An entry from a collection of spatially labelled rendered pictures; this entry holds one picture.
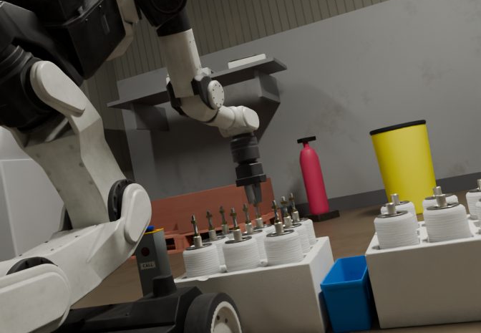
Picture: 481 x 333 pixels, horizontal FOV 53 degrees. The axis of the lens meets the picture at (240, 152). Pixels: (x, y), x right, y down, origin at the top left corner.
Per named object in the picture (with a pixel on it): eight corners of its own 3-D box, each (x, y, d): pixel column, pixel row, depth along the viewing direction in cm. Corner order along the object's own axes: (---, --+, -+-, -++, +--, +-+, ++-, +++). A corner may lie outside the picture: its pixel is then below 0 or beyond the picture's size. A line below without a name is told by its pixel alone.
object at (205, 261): (192, 312, 137) (180, 249, 138) (225, 303, 139) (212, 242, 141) (197, 320, 128) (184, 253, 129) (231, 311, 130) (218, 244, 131)
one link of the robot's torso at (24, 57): (10, 71, 86) (36, 37, 95) (-46, 90, 90) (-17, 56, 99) (54, 124, 94) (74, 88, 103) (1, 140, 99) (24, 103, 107)
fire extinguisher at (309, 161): (342, 214, 378) (325, 134, 382) (337, 219, 352) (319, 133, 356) (308, 220, 387) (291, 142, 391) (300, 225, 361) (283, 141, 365)
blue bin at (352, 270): (373, 330, 114) (363, 279, 115) (328, 334, 118) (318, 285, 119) (381, 293, 143) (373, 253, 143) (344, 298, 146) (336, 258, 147)
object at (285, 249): (295, 309, 120) (281, 236, 121) (268, 306, 127) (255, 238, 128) (319, 296, 127) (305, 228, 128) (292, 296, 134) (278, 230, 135)
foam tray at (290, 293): (324, 336, 117) (309, 262, 118) (180, 350, 128) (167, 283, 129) (340, 291, 154) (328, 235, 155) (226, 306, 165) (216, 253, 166)
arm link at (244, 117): (260, 130, 156) (243, 124, 144) (236, 137, 160) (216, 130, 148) (258, 111, 157) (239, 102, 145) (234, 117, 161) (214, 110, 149)
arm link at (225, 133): (251, 145, 150) (244, 109, 150) (221, 152, 154) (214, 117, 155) (265, 145, 160) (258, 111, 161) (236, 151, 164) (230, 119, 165)
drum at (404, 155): (386, 220, 297) (366, 131, 300) (389, 212, 330) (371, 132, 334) (447, 210, 285) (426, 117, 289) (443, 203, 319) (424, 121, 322)
